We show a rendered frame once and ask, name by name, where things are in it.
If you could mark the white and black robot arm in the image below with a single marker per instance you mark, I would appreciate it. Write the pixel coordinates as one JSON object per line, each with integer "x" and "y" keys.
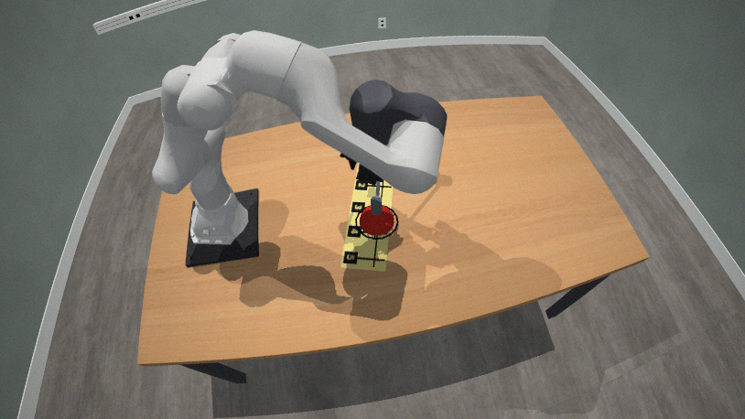
{"x": 305, "y": 79}

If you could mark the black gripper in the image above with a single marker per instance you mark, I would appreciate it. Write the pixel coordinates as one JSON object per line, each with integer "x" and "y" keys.
{"x": 352, "y": 163}

